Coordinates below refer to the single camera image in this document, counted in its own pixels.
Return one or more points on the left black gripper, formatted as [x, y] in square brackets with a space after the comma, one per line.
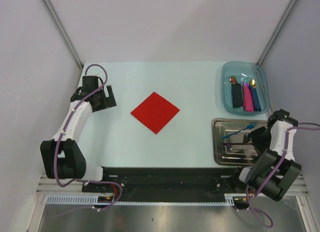
[108, 102]

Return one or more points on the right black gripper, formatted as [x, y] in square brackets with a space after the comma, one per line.
[253, 136]

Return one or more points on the purple metal spoon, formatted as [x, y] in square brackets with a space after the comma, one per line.
[233, 143]

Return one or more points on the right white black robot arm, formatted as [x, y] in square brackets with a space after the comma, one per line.
[275, 169]

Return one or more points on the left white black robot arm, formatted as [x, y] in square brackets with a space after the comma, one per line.
[62, 157]

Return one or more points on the pink rolled napkin bundle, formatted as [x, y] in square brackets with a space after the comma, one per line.
[247, 98]

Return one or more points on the navy rolled napkin bundle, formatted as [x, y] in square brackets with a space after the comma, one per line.
[254, 95]

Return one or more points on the black rolled napkin bundle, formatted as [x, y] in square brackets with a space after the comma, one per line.
[236, 93]

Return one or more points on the stainless steel tray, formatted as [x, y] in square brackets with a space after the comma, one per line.
[233, 155]

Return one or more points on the blue transparent plastic bin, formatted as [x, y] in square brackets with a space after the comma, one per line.
[244, 71]

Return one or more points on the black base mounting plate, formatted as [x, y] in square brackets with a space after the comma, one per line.
[174, 185]

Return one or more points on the white slotted cable duct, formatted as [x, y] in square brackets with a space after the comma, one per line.
[96, 200]

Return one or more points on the aluminium rail profile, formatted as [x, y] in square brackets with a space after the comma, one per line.
[49, 186]

